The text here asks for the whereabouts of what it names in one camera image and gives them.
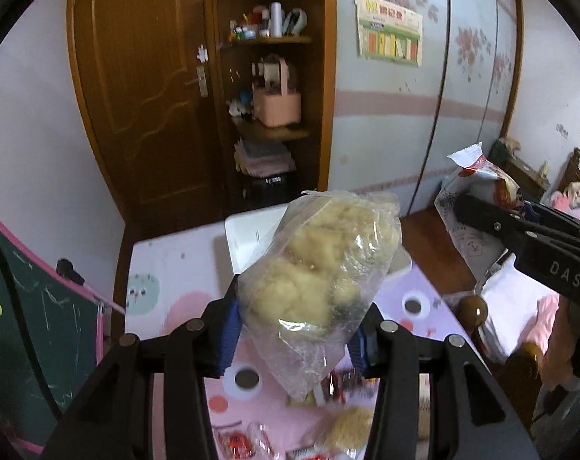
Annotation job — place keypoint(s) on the yellow noodle block packet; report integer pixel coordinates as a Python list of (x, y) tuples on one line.
[(347, 429)]

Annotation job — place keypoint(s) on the dark red snack packet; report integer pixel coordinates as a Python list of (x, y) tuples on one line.
[(342, 383)]

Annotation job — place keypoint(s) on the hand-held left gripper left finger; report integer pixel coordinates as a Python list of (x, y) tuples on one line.
[(230, 326)]

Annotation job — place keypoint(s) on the white teal container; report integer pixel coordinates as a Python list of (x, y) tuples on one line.
[(295, 21)]

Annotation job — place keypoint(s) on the stack of folded towels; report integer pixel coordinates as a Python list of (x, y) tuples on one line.
[(263, 158)]

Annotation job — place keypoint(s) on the black easel clamp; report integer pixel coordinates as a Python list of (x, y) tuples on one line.
[(69, 270)]

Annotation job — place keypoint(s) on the white pillow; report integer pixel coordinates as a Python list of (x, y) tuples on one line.
[(510, 297)]

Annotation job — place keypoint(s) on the white flower door sticker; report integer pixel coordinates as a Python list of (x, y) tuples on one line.
[(202, 52)]

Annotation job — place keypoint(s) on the pink blanket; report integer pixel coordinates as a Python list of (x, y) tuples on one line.
[(556, 340)]

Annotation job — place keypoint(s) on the small plush toys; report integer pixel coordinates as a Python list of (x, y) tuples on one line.
[(239, 105)]

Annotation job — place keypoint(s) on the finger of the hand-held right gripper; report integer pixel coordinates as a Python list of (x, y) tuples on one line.
[(567, 224), (491, 225)]

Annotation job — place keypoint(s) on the floral sliding wardrobe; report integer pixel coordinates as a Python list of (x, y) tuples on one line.
[(381, 129)]

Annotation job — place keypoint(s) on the clear bag of puffed snack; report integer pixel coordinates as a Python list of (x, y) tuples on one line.
[(309, 258)]

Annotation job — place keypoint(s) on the small clear snack packet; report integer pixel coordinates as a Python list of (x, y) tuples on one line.
[(262, 438)]

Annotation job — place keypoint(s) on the white red snack bag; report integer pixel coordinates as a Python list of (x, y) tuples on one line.
[(481, 172)]

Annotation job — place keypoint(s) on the doll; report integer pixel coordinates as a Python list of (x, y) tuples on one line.
[(575, 196)]

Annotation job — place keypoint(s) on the cluster of small toiletries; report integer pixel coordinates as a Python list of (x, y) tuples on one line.
[(247, 28)]

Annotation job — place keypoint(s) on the wall poster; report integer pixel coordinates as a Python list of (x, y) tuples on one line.
[(390, 33)]

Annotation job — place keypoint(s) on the wooden corner shelf unit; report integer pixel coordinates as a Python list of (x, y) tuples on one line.
[(318, 105)]

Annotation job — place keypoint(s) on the green chalkboard with pink frame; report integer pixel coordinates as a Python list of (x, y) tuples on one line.
[(26, 326)]

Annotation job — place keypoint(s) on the red white snack packet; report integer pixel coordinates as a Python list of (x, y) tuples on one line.
[(307, 454)]

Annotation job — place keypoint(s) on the white plastic bin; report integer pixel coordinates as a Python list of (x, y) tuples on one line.
[(251, 235)]

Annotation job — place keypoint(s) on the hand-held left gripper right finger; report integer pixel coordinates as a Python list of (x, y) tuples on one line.
[(362, 345)]

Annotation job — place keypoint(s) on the clear plastic roll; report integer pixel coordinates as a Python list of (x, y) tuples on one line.
[(276, 19)]

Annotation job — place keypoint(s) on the brown wooden door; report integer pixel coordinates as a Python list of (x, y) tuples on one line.
[(141, 105)]

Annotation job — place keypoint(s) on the black bin under shelf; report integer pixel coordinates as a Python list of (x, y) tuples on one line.
[(266, 194)]

